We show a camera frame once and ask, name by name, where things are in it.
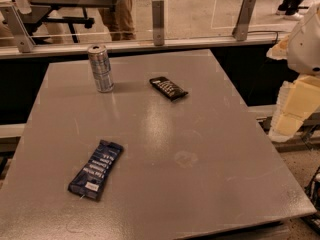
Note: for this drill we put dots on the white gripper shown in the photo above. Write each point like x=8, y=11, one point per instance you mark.
x=306, y=50

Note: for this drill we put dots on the silver blue redbull can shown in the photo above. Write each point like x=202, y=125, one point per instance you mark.
x=101, y=69

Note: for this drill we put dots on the black equipment at floor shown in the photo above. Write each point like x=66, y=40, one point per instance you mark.
x=312, y=190

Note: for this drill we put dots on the black snack bar wrapper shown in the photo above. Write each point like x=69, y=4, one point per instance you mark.
x=168, y=88

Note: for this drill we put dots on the person in tan trousers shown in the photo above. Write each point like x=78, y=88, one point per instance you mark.
x=119, y=22

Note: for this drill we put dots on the blue snack bag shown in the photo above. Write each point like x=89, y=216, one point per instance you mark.
x=90, y=180

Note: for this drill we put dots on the right metal bracket post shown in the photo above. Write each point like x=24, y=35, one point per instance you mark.
x=240, y=30

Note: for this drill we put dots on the metal bracket post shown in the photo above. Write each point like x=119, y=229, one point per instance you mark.
x=23, y=41
x=240, y=30
x=158, y=22

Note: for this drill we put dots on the middle metal bracket post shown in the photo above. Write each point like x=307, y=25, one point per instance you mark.
x=158, y=22

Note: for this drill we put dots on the metal barrier rail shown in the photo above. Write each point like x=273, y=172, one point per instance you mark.
x=144, y=46

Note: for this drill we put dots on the left metal bracket post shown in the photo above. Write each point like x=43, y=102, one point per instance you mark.
x=23, y=41

